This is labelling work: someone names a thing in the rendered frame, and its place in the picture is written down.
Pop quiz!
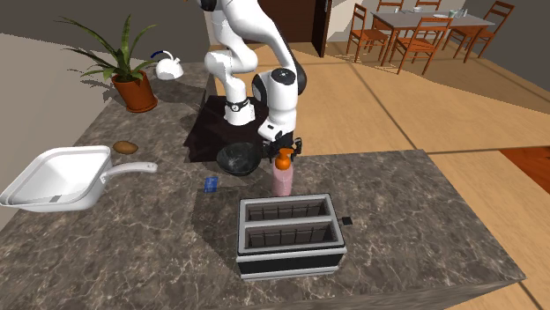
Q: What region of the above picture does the pink orange pump bottle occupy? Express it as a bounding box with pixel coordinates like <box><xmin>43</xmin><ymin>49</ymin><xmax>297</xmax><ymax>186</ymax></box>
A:
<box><xmin>271</xmin><ymin>147</ymin><xmax>295</xmax><ymax>197</ymax></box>

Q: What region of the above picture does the black marbled bowl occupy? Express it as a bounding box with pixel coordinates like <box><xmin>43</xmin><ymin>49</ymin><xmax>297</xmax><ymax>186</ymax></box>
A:
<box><xmin>216</xmin><ymin>142</ymin><xmax>263</xmax><ymax>178</ymax></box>

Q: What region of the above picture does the dark robot stand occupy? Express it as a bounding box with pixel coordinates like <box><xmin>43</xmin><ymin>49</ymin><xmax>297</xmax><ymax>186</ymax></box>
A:
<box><xmin>182</xmin><ymin>94</ymin><xmax>271</xmax><ymax>163</ymax></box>

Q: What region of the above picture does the silver black toaster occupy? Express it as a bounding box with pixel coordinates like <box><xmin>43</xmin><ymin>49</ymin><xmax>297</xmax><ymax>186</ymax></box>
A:
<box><xmin>234</xmin><ymin>192</ymin><xmax>354</xmax><ymax>283</ymax></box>

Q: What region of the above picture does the dark brown door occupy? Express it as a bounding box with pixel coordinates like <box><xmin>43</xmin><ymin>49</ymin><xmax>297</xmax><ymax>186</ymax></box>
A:
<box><xmin>256</xmin><ymin>0</ymin><xmax>333</xmax><ymax>59</ymax></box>

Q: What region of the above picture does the white kettle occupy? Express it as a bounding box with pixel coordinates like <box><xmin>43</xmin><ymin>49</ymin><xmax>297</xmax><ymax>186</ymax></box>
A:
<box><xmin>150</xmin><ymin>49</ymin><xmax>185</xmax><ymax>81</ymax></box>

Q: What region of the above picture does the brown potato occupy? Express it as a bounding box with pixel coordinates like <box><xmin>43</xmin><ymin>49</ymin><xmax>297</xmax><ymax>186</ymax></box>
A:
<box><xmin>112</xmin><ymin>140</ymin><xmax>139</xmax><ymax>155</ymax></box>

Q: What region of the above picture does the potted green plant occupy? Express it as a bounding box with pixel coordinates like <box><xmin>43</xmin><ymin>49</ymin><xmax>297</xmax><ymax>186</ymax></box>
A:
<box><xmin>54</xmin><ymin>13</ymin><xmax>160</xmax><ymax>114</ymax></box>

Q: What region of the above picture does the grey dining table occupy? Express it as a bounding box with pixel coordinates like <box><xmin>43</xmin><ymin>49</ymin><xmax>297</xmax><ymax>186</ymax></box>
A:
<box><xmin>370</xmin><ymin>5</ymin><xmax>496</xmax><ymax>67</ymax></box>

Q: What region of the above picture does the white square pan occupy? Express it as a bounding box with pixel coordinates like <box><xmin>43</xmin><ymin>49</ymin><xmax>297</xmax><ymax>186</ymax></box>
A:
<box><xmin>0</xmin><ymin>145</ymin><xmax>159</xmax><ymax>214</ymax></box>

